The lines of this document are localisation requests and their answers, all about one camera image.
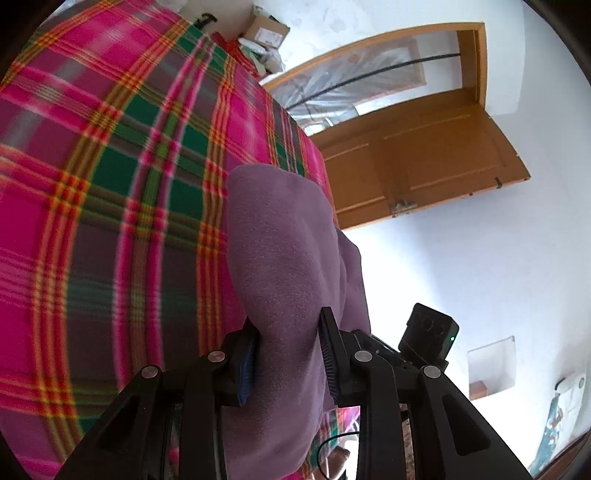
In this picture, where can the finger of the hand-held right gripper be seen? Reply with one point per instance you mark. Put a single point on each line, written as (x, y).
(381, 348)

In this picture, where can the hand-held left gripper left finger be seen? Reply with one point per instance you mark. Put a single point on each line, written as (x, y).
(247, 369)

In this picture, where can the small wall niche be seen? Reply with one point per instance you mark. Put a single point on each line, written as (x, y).
(491, 369)

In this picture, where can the pink green plaid blanket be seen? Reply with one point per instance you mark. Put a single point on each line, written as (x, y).
(115, 184)

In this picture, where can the wooden door frame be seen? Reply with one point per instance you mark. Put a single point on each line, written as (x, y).
(480, 60)

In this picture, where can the purple fleece garment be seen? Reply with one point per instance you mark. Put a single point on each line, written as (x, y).
(286, 258)

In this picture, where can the wooden door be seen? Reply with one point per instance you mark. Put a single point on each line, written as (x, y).
(429, 157)

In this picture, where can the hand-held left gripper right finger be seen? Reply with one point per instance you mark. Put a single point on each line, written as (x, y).
(330, 360)

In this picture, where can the wall poster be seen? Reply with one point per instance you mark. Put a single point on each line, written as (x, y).
(561, 420)

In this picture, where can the open cardboard box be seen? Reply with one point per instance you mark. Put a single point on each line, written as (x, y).
(268, 27)

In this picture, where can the clear plastic door curtain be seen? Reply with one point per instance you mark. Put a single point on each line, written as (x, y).
(351, 78)

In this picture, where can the metal door latch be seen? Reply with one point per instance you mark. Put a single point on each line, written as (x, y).
(402, 207)

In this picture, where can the white green plastic packages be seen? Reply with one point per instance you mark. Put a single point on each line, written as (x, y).
(268, 57)

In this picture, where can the red box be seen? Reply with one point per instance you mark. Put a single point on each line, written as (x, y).
(238, 50)

